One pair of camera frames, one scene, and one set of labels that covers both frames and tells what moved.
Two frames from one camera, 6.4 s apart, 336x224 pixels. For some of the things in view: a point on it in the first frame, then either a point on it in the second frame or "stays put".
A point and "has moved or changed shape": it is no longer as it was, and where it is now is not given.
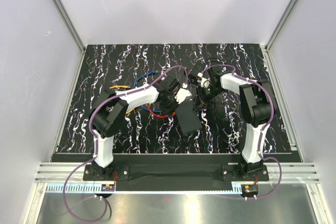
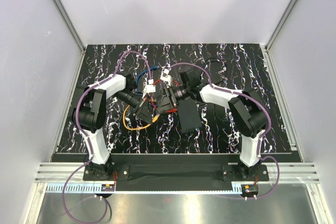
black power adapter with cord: [201, 68] -> [217, 84]
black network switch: [188, 119] stays put
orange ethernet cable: [126, 86] has moved or changed shape
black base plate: [180, 168] stays put
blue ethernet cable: [153, 72] has moved or changed shape
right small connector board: [249, 189] stays put
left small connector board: [107, 188] stays put
